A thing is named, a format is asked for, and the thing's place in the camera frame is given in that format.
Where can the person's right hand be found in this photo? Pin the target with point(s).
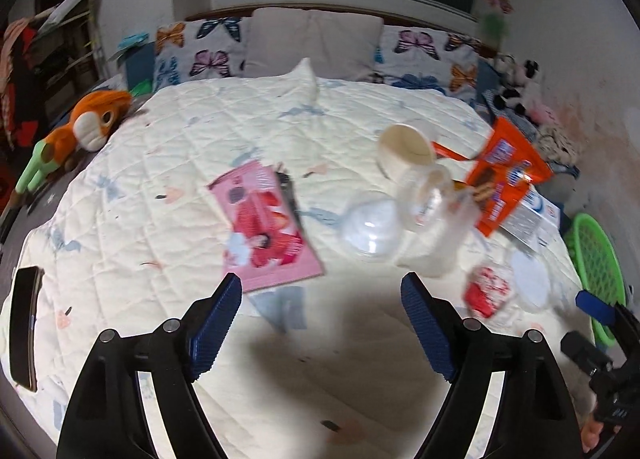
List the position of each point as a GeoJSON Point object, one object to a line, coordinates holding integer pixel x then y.
{"type": "Point", "coordinates": [594, 431]}

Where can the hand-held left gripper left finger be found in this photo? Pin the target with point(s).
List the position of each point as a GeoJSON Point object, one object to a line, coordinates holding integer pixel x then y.
{"type": "Point", "coordinates": [215, 326]}

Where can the white quilted bed blanket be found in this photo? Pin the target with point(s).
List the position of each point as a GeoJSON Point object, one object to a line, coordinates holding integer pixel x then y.
{"type": "Point", "coordinates": [175, 139]}

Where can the red and white jelly cup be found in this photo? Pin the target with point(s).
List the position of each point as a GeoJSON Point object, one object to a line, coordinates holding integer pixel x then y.
{"type": "Point", "coordinates": [485, 289]}

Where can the black and white plush toy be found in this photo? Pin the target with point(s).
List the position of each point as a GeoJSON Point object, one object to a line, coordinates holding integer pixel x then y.
{"type": "Point", "coordinates": [522, 71]}

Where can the pink plush toy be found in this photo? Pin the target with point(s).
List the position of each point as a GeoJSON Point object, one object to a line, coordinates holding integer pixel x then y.
{"type": "Point", "coordinates": [542, 111]}

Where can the beige spotted plush toy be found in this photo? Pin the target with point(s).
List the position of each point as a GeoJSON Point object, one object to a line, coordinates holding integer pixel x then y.
{"type": "Point", "coordinates": [555, 139]}

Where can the clear plastic bottle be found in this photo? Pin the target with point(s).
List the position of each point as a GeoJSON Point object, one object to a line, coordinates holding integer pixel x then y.
{"type": "Point", "coordinates": [440, 239]}

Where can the clothes rack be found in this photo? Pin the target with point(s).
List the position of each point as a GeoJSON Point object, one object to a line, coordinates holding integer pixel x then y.
{"type": "Point", "coordinates": [60, 54]}

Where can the beige pillow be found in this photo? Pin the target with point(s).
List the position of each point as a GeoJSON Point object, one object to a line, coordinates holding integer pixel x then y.
{"type": "Point", "coordinates": [310, 39]}

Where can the orange snack packet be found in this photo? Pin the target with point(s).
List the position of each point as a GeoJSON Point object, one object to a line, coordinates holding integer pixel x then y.
{"type": "Point", "coordinates": [505, 154]}

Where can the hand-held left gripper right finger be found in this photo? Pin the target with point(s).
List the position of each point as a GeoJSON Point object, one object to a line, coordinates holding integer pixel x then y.
{"type": "Point", "coordinates": [427, 329]}

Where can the black phone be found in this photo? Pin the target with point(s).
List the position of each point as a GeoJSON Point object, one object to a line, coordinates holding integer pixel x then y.
{"type": "Point", "coordinates": [25, 329]}

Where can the butterfly print pillow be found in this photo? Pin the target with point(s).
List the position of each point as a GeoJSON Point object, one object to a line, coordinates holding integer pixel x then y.
{"type": "Point", "coordinates": [425, 54]}
{"type": "Point", "coordinates": [200, 54]}

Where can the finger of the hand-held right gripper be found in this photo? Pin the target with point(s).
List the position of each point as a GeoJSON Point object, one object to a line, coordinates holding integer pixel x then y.
{"type": "Point", "coordinates": [595, 302]}
{"type": "Point", "coordinates": [582, 349]}

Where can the orange monkey plush toy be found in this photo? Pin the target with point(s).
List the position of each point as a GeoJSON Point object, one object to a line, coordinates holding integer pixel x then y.
{"type": "Point", "coordinates": [95, 114]}

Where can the white and blue box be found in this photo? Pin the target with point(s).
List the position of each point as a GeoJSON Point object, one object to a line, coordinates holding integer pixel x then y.
{"type": "Point", "coordinates": [535, 219]}

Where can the green plastic basket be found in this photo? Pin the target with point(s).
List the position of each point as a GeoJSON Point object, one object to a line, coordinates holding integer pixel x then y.
{"type": "Point", "coordinates": [595, 244]}

